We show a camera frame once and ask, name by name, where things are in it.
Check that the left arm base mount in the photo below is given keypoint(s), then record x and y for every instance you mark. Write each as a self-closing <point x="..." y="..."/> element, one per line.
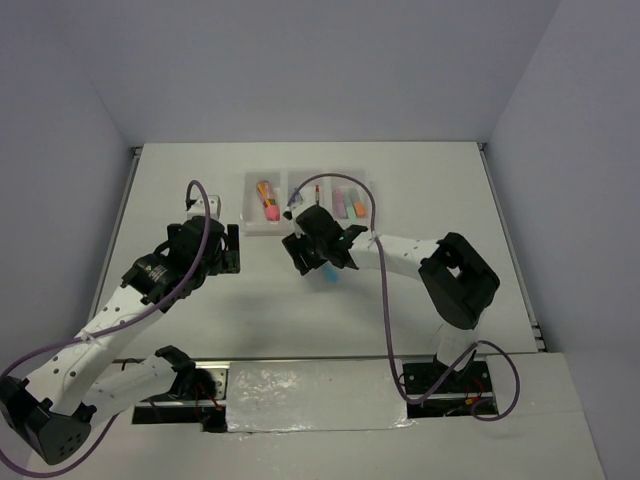
<point x="200" y="402"/>

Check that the purple highlighter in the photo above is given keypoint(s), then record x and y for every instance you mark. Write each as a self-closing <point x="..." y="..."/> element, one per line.
<point x="339" y="205"/>

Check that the blue pen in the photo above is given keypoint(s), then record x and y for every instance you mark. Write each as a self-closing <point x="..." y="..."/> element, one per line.
<point x="299" y="198"/>

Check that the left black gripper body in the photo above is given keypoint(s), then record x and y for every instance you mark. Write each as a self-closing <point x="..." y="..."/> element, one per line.
<point x="212" y="267"/>

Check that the blue highlighter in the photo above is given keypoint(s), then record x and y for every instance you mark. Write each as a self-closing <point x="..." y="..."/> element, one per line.
<point x="330" y="274"/>

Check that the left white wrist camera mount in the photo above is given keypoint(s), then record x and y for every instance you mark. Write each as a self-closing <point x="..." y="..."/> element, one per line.
<point x="211" y="206"/>

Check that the orange highlighter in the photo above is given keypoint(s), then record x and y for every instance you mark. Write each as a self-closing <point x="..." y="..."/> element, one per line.
<point x="358" y="204"/>

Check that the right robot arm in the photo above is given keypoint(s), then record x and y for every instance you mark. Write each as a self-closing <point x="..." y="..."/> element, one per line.
<point x="459" y="282"/>

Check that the green highlighter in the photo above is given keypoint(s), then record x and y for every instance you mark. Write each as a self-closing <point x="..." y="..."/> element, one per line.
<point x="349" y="205"/>

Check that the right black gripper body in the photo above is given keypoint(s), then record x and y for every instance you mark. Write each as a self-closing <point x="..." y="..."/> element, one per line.
<point x="313" y="250"/>

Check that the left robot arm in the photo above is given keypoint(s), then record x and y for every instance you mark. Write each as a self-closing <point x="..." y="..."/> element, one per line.
<point x="55" y="407"/>

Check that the silver tape sheet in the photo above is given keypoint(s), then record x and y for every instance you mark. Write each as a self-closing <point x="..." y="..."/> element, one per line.
<point x="313" y="396"/>

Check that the white three-compartment tray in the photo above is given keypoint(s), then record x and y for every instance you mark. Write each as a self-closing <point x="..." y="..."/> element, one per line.
<point x="283" y="181"/>

